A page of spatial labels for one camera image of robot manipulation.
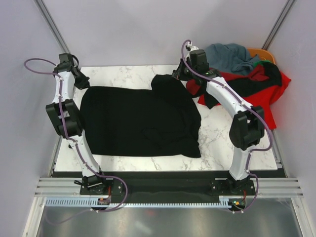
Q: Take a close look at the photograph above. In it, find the black t-shirt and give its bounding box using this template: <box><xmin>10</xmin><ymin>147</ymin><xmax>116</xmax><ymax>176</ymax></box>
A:
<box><xmin>192</xmin><ymin>61</ymin><xmax>283</xmax><ymax>109</ymax></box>
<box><xmin>80</xmin><ymin>75</ymin><xmax>201</xmax><ymax>158</ymax></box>

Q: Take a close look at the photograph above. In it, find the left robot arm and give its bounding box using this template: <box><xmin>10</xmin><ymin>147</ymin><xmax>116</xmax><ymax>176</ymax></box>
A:
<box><xmin>45</xmin><ymin>53</ymin><xmax>113</xmax><ymax>196</ymax></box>

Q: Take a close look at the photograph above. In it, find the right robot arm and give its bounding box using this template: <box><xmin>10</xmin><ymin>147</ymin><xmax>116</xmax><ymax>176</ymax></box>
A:
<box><xmin>172</xmin><ymin>46</ymin><xmax>265</xmax><ymax>195</ymax></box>

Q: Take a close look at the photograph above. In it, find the grey-blue t-shirt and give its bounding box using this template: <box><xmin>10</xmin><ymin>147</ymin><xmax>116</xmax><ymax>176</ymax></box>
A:
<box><xmin>204</xmin><ymin>43</ymin><xmax>260</xmax><ymax>76</ymax></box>

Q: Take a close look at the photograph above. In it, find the black t-shirt in pile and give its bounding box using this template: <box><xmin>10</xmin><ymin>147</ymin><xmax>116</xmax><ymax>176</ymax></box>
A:
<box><xmin>192</xmin><ymin>61</ymin><xmax>283</xmax><ymax>109</ymax></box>

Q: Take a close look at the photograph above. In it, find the green garment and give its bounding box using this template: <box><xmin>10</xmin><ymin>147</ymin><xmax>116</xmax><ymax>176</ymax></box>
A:
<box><xmin>253</xmin><ymin>60</ymin><xmax>272</xmax><ymax>68</ymax></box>

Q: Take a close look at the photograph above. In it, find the orange basket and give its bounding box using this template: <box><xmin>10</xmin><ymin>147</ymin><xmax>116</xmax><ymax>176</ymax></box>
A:
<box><xmin>247</xmin><ymin>48</ymin><xmax>276</xmax><ymax>64</ymax></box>

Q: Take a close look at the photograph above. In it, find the red t-shirt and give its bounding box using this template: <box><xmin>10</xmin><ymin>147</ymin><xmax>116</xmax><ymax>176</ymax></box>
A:
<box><xmin>185</xmin><ymin>66</ymin><xmax>292</xmax><ymax>130</ymax></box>

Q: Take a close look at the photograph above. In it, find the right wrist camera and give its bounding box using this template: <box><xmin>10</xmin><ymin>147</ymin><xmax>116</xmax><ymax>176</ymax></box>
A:
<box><xmin>185</xmin><ymin>42</ymin><xmax>199</xmax><ymax>52</ymax></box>

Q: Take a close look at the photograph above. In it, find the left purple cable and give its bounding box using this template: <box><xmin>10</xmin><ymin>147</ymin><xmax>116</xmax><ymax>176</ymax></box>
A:
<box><xmin>24</xmin><ymin>58</ymin><xmax>128</xmax><ymax>225</ymax></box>

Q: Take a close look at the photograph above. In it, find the purple cable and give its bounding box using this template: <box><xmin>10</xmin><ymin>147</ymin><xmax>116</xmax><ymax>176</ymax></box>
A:
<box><xmin>181</xmin><ymin>39</ymin><xmax>274</xmax><ymax>214</ymax></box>
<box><xmin>24</xmin><ymin>58</ymin><xmax>128</xmax><ymax>225</ymax></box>

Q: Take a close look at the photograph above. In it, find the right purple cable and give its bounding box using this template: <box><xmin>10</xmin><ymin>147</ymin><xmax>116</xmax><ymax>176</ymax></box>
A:
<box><xmin>181</xmin><ymin>39</ymin><xmax>274</xmax><ymax>214</ymax></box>

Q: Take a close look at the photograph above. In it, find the left aluminium corner post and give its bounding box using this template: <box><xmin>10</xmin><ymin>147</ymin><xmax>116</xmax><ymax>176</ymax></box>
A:
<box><xmin>34</xmin><ymin>0</ymin><xmax>72</xmax><ymax>55</ymax></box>

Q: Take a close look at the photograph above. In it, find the aluminium corner post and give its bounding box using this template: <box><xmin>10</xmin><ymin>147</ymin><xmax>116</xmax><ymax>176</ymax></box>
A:
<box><xmin>34</xmin><ymin>0</ymin><xmax>72</xmax><ymax>55</ymax></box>
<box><xmin>261</xmin><ymin>0</ymin><xmax>297</xmax><ymax>50</ymax></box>

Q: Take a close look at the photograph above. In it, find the right aluminium corner post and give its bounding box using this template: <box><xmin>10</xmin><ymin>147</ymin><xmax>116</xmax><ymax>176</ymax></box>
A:
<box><xmin>261</xmin><ymin>0</ymin><xmax>297</xmax><ymax>50</ymax></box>

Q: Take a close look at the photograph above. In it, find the aluminium extrusion frame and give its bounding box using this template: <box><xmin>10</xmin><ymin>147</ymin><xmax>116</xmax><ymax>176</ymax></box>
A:
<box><xmin>23</xmin><ymin>139</ymin><xmax>316</xmax><ymax>237</ymax></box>

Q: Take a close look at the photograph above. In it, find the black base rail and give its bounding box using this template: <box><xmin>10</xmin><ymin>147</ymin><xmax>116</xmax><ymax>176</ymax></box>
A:
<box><xmin>52</xmin><ymin>171</ymin><xmax>256</xmax><ymax>203</ymax></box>

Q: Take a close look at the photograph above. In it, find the white cable duct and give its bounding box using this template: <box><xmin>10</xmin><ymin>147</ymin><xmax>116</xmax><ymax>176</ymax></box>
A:
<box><xmin>45</xmin><ymin>197</ymin><xmax>245</xmax><ymax>208</ymax></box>

